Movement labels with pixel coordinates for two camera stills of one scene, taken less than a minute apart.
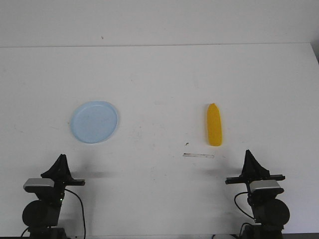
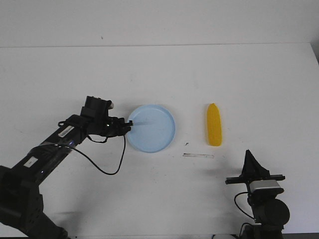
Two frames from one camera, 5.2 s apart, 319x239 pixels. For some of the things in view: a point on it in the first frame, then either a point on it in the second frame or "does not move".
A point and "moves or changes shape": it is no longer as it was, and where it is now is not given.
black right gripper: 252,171 does not move
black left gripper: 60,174 → 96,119
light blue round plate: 94,122 moves or changes shape
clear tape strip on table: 194,155 does not move
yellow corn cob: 214,125 does not move
